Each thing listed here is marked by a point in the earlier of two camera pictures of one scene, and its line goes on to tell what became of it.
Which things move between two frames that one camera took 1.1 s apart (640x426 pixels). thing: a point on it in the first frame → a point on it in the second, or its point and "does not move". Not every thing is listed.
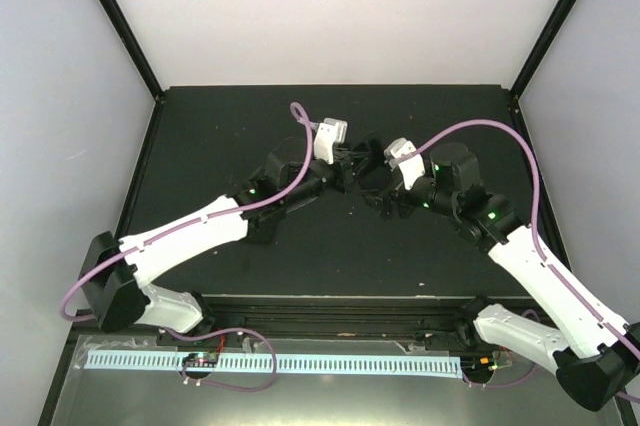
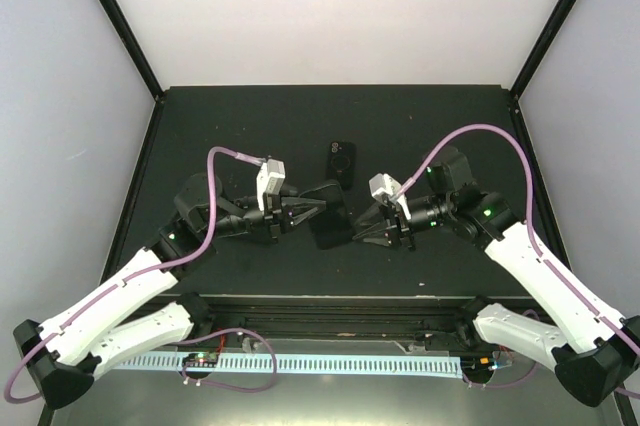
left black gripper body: x=341 y=181 → x=273 y=209
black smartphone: x=374 y=173 → x=333 y=223
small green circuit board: x=200 y=359 does not move
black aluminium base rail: x=318 y=319 does not move
